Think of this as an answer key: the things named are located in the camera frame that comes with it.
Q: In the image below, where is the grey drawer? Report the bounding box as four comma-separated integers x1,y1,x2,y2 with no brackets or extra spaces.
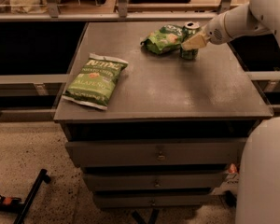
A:
83,173,226,191
93,194,218,209
65,138,246,167

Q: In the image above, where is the green jalapeno potato chip bag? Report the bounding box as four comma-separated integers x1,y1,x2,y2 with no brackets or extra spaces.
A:
63,53,128,110

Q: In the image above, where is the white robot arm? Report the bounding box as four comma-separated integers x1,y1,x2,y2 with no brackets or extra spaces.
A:
182,0,280,224

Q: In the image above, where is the black stand leg left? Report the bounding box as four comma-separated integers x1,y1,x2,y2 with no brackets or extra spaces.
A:
13,169,50,224

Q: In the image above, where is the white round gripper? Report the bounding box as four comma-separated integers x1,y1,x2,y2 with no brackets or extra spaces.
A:
181,13,231,50

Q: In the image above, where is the black stand leg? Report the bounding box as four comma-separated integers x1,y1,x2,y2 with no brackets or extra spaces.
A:
225,190,237,207
13,169,50,224

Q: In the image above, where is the black stand leg right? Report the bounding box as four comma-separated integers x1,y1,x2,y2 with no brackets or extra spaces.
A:
225,190,237,207

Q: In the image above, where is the black orange clamp tool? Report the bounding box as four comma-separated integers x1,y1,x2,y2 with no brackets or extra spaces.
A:
0,194,23,213

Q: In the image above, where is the open cardboard box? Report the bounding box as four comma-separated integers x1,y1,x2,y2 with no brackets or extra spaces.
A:
212,163,239,195

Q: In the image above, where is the green rice chip bag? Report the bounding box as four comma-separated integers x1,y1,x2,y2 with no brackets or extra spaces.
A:
141,24,184,55

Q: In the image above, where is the green soda can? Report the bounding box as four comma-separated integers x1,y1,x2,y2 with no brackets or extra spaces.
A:
180,21,201,61

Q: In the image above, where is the bottom grey drawer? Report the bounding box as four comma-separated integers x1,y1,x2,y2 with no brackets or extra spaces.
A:
93,194,218,209

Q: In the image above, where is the top grey drawer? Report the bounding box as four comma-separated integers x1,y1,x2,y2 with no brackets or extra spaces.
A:
65,138,246,167

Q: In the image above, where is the middle grey drawer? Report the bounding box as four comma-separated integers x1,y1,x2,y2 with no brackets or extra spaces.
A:
83,173,226,191

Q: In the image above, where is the metal shelf rail frame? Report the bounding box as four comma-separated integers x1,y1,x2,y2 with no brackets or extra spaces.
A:
0,0,256,22

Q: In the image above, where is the grey drawer cabinet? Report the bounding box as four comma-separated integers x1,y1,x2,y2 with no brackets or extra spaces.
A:
54,22,273,196

